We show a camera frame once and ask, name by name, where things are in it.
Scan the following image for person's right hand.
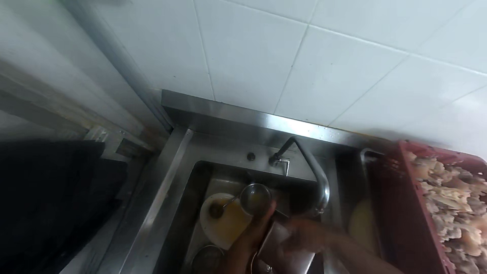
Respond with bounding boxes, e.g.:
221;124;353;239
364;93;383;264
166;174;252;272
282;217;332;256

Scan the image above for person's left hand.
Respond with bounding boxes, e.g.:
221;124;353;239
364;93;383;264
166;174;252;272
237;199;277;252

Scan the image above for rectangular stainless steel container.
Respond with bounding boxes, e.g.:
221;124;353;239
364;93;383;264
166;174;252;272
252;216;316;274

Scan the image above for person's left forearm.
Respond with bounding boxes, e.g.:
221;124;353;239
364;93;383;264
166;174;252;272
222;244;258;274

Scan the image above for person's right forearm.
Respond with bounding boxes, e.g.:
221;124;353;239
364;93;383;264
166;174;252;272
326;227;405;274

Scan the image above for white round bowl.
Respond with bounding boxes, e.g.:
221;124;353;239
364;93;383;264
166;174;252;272
200;193;252;251

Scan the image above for metal ladle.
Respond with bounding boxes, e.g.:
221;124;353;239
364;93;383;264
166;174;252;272
209;193;242;219

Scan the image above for curved metal faucet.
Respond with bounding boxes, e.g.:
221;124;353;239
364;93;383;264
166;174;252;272
269;136;330;217

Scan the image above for pale yellow round object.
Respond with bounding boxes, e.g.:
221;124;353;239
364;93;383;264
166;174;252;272
348;199;378;256

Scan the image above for stainless steel sink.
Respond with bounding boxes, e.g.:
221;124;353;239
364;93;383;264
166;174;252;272
97;89;398;274

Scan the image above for round dark metal strainer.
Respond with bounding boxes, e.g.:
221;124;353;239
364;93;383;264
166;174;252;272
191;245;226;274

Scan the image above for red plastic crate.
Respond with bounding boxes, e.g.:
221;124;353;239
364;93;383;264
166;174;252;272
368;139;487;274

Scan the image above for pile of pale meat pieces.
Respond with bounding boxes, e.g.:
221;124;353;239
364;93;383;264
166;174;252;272
406;151;487;274

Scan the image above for large black cloth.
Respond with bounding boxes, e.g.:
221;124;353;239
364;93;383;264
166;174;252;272
0;140;128;274

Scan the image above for grey wall pipe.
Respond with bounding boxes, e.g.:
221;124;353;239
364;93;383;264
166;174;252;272
60;0;174;134

